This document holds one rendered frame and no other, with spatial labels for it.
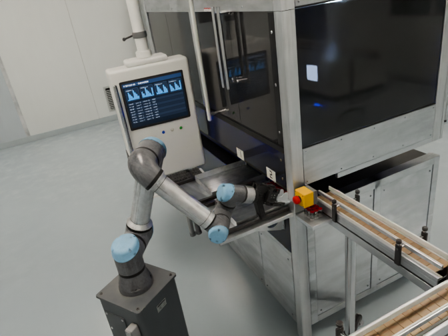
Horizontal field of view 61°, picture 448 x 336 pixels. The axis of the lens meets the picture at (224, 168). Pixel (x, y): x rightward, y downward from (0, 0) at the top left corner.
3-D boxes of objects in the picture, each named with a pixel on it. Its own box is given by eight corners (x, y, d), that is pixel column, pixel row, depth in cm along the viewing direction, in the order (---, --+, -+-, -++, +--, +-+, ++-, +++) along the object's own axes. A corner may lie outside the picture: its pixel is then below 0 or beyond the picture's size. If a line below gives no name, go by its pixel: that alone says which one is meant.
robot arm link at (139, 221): (117, 253, 171) (130, 144, 146) (129, 233, 184) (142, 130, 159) (143, 259, 171) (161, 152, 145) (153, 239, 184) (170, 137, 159)
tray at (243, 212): (270, 185, 215) (269, 179, 213) (297, 205, 193) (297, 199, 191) (215, 205, 204) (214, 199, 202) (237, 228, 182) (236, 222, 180)
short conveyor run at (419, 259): (311, 214, 190) (309, 187, 184) (335, 204, 196) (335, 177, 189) (432, 301, 133) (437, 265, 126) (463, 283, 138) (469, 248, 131)
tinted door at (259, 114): (242, 124, 213) (228, 11, 188) (285, 147, 177) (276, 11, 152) (241, 124, 213) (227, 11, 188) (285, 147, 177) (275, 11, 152)
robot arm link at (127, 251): (113, 277, 161) (104, 251, 155) (124, 255, 173) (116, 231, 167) (139, 276, 159) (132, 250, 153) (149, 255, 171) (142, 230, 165)
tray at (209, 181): (244, 164, 244) (243, 159, 242) (265, 179, 222) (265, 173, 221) (195, 180, 233) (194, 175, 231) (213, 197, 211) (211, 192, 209)
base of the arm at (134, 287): (137, 301, 160) (131, 283, 156) (112, 291, 168) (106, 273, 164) (160, 277, 171) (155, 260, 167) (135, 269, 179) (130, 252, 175)
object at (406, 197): (266, 169, 430) (258, 92, 392) (426, 273, 257) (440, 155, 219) (183, 197, 396) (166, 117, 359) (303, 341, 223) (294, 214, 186)
